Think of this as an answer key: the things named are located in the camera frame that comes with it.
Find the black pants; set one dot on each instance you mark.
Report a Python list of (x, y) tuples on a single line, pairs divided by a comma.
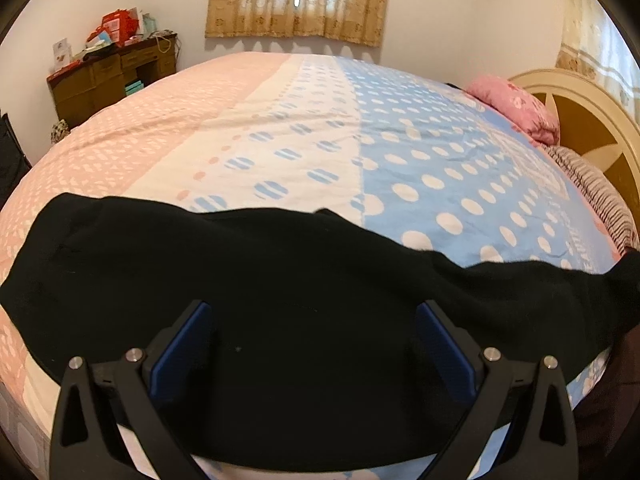
[(310, 310)]

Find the white card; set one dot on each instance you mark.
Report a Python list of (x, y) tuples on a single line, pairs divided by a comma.
[(62, 51)]

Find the dark maroon cloth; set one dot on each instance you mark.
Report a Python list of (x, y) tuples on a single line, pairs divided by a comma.
[(615, 410)]

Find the dark fabric object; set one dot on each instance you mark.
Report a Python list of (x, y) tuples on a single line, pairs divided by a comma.
[(12, 160)]

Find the narrow beige patterned curtain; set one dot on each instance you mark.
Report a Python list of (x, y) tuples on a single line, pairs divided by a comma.
[(585, 45)]

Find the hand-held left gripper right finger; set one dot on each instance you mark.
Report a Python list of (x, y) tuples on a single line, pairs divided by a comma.
[(445, 355)]

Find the patterned bag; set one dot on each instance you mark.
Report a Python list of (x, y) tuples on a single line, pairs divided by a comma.
[(59, 132)]

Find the pink floral pillow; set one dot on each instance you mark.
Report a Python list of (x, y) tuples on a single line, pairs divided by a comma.
[(515, 105)]

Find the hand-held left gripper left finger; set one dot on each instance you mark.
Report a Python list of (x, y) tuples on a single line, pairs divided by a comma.
[(182, 355)]

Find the brown wooden desk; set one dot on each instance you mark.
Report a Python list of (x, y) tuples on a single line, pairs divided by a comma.
[(95, 85)]

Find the striped pillow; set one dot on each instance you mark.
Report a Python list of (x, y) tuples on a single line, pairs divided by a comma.
[(600, 195)]

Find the teal box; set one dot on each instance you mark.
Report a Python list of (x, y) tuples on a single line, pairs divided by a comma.
[(134, 87)]

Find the polka dot bed quilt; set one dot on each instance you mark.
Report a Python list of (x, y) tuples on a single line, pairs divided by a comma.
[(300, 125)]

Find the pale paper bags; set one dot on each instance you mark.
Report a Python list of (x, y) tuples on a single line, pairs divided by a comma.
[(149, 24)]

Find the wide beige patterned curtain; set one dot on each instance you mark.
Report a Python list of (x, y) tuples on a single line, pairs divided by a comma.
[(300, 5)]

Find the red bags on desk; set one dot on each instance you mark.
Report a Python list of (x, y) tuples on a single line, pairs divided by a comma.
[(117, 25)]

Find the cream wooden headboard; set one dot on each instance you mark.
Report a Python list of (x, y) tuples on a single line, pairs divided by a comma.
[(575, 120)]

